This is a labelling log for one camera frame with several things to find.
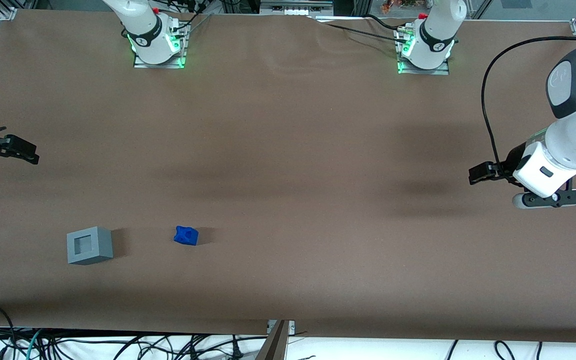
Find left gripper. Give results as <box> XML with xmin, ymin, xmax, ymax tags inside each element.
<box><xmin>469</xmin><ymin>141</ymin><xmax>576</xmax><ymax>199</ymax></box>

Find blue plastic part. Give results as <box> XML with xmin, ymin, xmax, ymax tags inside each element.
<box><xmin>173</xmin><ymin>225</ymin><xmax>199</xmax><ymax>246</ymax></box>

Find gray cube base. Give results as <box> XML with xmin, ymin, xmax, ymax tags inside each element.
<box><xmin>66</xmin><ymin>226</ymin><xmax>114</xmax><ymax>266</ymax></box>

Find orange objects behind table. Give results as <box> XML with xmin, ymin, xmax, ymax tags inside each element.
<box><xmin>380</xmin><ymin>0</ymin><xmax>419</xmax><ymax>14</ymax></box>

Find brown table mat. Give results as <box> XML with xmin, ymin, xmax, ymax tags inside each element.
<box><xmin>0</xmin><ymin>9</ymin><xmax>576</xmax><ymax>345</ymax></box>

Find white power strip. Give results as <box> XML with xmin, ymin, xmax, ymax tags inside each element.
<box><xmin>260</xmin><ymin>0</ymin><xmax>334</xmax><ymax>16</ymax></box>

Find dark metal beam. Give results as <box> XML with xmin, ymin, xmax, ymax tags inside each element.
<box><xmin>254</xmin><ymin>320</ymin><xmax>290</xmax><ymax>360</ymax></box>

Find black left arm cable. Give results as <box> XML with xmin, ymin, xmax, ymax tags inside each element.
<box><xmin>481</xmin><ymin>36</ymin><xmax>576</xmax><ymax>176</ymax></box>

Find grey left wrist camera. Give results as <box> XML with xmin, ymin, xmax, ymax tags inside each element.
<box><xmin>512</xmin><ymin>189</ymin><xmax>576</xmax><ymax>210</ymax></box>

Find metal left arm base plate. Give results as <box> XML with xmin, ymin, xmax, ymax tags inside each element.
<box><xmin>395</xmin><ymin>25</ymin><xmax>451</xmax><ymax>76</ymax></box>

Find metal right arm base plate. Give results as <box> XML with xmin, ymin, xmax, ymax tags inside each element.
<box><xmin>133</xmin><ymin>22</ymin><xmax>189</xmax><ymax>69</ymax></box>

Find short black curved cable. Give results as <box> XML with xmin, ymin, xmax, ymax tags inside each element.
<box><xmin>365</xmin><ymin>14</ymin><xmax>404</xmax><ymax>32</ymax></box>

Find long black cable on mat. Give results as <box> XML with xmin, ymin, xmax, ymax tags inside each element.
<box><xmin>318</xmin><ymin>21</ymin><xmax>411</xmax><ymax>44</ymax></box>

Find teal floor cable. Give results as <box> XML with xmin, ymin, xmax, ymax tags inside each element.
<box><xmin>25</xmin><ymin>329</ymin><xmax>44</xmax><ymax>360</ymax></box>

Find silver table edge bracket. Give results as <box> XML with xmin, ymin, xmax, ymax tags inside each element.
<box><xmin>267</xmin><ymin>320</ymin><xmax>296</xmax><ymax>335</ymax></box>

